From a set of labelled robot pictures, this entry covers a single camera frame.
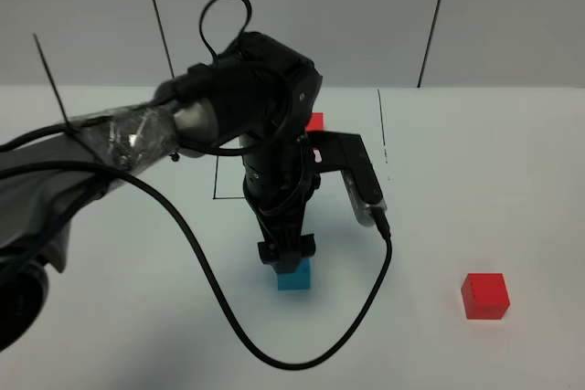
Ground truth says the black left camera cable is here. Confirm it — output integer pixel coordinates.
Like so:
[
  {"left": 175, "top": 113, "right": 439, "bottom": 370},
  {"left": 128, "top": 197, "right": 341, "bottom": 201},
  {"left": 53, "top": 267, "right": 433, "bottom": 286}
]
[{"left": 0, "top": 160, "right": 393, "bottom": 372}]

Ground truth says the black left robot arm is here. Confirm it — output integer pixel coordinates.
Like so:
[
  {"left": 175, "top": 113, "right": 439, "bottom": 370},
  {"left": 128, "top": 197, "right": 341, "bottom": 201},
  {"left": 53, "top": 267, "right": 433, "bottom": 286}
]
[{"left": 1, "top": 32, "right": 323, "bottom": 348}]

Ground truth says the blue cube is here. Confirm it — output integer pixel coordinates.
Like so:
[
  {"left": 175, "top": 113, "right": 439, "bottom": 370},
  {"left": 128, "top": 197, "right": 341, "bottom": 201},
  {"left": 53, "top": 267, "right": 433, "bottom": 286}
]
[{"left": 277, "top": 258, "right": 311, "bottom": 291}]

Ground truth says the template red cube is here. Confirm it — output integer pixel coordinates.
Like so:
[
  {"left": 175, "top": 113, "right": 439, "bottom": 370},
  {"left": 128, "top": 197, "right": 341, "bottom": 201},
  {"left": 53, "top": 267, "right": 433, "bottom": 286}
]
[{"left": 306, "top": 112, "right": 324, "bottom": 132}]

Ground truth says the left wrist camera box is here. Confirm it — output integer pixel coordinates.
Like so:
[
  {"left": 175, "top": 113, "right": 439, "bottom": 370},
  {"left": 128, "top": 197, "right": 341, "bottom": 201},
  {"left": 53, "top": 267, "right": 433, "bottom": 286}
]
[{"left": 308, "top": 131, "right": 387, "bottom": 227}]

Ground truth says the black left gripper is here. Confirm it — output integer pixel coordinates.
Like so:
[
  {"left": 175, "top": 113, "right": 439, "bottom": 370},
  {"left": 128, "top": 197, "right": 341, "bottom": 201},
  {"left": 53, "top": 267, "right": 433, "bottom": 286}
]
[{"left": 242, "top": 132, "right": 320, "bottom": 273}]

